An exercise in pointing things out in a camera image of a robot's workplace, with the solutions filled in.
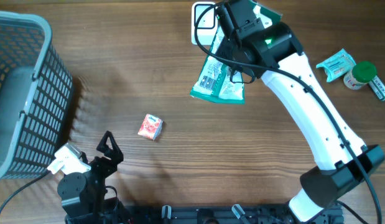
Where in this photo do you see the grey plastic basket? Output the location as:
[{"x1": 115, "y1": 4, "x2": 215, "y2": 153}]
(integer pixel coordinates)
[{"x1": 0, "y1": 11, "x2": 74, "y2": 180}]

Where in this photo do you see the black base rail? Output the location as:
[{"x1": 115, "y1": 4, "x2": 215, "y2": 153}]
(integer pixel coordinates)
[{"x1": 117, "y1": 203, "x2": 344, "y2": 224}]

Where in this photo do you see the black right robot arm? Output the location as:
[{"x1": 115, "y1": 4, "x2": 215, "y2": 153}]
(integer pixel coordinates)
[{"x1": 220, "y1": 19, "x2": 385, "y2": 223}]

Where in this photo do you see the large green 3M package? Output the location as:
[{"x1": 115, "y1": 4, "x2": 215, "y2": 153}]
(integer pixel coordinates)
[{"x1": 190, "y1": 1, "x2": 282, "y2": 105}]

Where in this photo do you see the red tissue pack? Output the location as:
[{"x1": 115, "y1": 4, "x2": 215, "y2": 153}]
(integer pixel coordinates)
[{"x1": 137, "y1": 114, "x2": 163, "y2": 141}]

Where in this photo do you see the white barcode scanner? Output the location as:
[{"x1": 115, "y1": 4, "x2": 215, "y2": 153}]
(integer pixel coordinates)
[{"x1": 191, "y1": 1, "x2": 218, "y2": 45}]

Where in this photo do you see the green lid jar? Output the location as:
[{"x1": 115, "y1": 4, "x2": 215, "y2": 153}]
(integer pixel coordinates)
[{"x1": 343, "y1": 61, "x2": 377, "y2": 90}]

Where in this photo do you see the light green wipes pack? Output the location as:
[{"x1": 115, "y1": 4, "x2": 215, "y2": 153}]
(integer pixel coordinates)
[{"x1": 316, "y1": 49, "x2": 356, "y2": 83}]

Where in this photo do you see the small green box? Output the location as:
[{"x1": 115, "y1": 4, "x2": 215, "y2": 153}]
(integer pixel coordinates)
[{"x1": 368, "y1": 76, "x2": 385, "y2": 101}]

